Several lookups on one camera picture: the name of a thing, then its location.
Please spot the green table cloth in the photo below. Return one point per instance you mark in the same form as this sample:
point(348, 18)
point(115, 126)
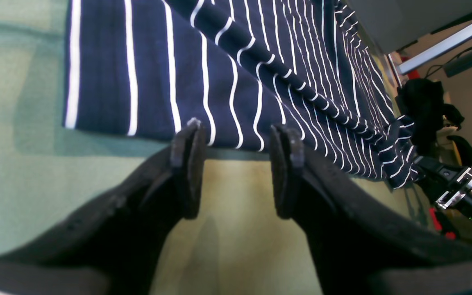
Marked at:
point(236, 246)

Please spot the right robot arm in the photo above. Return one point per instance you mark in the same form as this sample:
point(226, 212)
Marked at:
point(430, 189)

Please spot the aluminium frame post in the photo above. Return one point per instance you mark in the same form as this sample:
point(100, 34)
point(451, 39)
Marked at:
point(439, 49)

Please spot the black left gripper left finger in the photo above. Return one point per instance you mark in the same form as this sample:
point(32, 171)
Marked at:
point(111, 244)

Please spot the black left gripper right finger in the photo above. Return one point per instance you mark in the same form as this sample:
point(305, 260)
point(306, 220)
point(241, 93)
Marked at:
point(358, 245)

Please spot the navy white striped T-shirt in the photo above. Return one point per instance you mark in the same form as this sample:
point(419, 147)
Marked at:
point(144, 68)

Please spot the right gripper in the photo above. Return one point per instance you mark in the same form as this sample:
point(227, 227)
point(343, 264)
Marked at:
point(455, 181)

